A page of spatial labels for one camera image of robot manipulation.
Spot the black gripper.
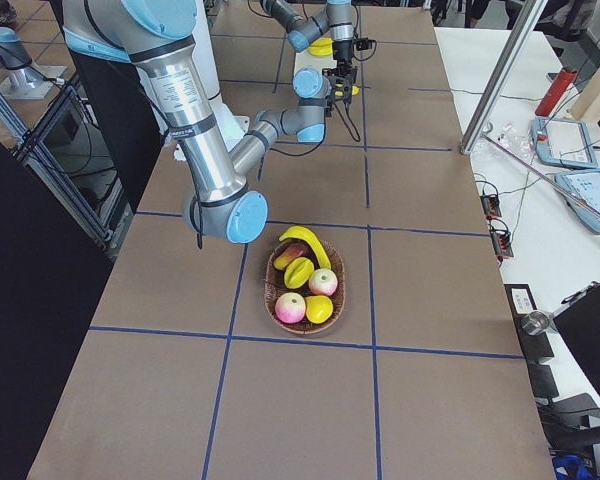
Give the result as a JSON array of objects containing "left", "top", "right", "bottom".
[{"left": 332, "top": 39, "right": 354, "bottom": 80}]

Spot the yellow banana long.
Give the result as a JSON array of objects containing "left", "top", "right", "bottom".
[{"left": 307, "top": 38, "right": 333, "bottom": 57}]

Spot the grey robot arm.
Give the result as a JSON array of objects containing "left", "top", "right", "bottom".
[
  {"left": 260, "top": 0, "right": 357, "bottom": 83},
  {"left": 62, "top": 1, "right": 333, "bottom": 244}
]

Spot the yellow banana basket edge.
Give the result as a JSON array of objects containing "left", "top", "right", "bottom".
[{"left": 278, "top": 225, "right": 332, "bottom": 269}]

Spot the brown wicker basket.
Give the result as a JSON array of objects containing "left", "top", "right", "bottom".
[{"left": 264, "top": 240, "right": 346, "bottom": 335}]

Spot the white bear print tray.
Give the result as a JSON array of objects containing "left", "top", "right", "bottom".
[{"left": 292, "top": 50, "right": 336, "bottom": 94}]

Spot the red mango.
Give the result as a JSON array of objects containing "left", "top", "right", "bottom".
[{"left": 273, "top": 242, "right": 309, "bottom": 271}]

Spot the small yellow banana piece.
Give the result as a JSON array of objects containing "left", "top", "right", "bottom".
[{"left": 284, "top": 257, "right": 315, "bottom": 289}]

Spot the pale yellow-pink apple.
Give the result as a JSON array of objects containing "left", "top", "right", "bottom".
[{"left": 308, "top": 268, "right": 338, "bottom": 297}]

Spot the red water bottle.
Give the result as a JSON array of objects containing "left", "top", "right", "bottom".
[{"left": 535, "top": 66, "right": 578, "bottom": 117}]

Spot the upper teach pendant tablet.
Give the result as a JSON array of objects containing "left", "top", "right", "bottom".
[{"left": 530, "top": 116, "right": 598, "bottom": 170}]

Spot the teach pendant tablet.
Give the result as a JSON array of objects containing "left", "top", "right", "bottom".
[
  {"left": 530, "top": 116, "right": 598, "bottom": 170},
  {"left": 555, "top": 169, "right": 600, "bottom": 235}
]

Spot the yellow lemon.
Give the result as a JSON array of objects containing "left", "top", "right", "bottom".
[{"left": 305, "top": 295, "right": 334, "bottom": 324}]

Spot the lower teach pendant tablet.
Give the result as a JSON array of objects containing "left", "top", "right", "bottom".
[{"left": 555, "top": 169, "right": 600, "bottom": 235}]

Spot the small steel cup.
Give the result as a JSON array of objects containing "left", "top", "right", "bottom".
[{"left": 520, "top": 310, "right": 553, "bottom": 336}]

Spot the black box white label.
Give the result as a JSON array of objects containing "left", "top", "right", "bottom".
[{"left": 504, "top": 284, "right": 554, "bottom": 364}]

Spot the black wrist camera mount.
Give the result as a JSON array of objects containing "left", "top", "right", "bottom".
[
  {"left": 354, "top": 37, "right": 377, "bottom": 52},
  {"left": 322, "top": 67, "right": 357, "bottom": 105}
]

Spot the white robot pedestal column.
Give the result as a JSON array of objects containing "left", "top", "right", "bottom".
[{"left": 192, "top": 0, "right": 222, "bottom": 104}]

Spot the aluminium frame post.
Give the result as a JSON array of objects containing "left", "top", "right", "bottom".
[{"left": 460, "top": 0, "right": 547, "bottom": 155}]

